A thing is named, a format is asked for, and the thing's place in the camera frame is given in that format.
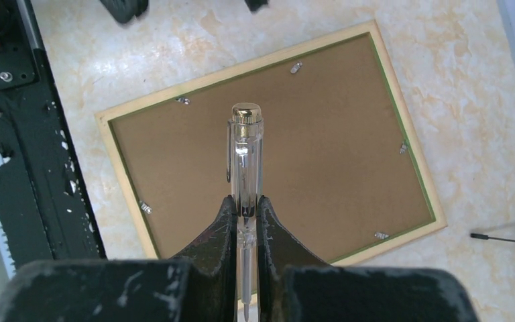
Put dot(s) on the clear handled screwdriver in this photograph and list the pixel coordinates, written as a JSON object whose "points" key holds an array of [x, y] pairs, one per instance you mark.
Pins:
{"points": [[244, 172]]}

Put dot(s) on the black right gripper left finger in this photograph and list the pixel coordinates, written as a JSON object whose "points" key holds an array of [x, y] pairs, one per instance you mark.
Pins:
{"points": [[197, 284]]}

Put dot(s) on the metal frame turn clip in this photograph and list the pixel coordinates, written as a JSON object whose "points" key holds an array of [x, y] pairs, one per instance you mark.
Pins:
{"points": [[403, 148], [183, 100], [381, 235], [145, 207], [296, 67]]}

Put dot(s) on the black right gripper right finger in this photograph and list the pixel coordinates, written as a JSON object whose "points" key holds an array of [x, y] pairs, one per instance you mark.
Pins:
{"points": [[296, 285]]}

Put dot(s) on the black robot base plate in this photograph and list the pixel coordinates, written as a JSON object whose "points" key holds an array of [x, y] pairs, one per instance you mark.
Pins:
{"points": [[44, 205]]}

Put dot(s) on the green wooden picture frame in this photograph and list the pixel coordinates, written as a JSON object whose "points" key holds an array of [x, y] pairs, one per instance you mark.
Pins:
{"points": [[413, 186]]}

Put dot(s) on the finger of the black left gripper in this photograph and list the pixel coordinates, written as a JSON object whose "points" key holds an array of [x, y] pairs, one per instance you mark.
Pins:
{"points": [[256, 5], [123, 11]]}

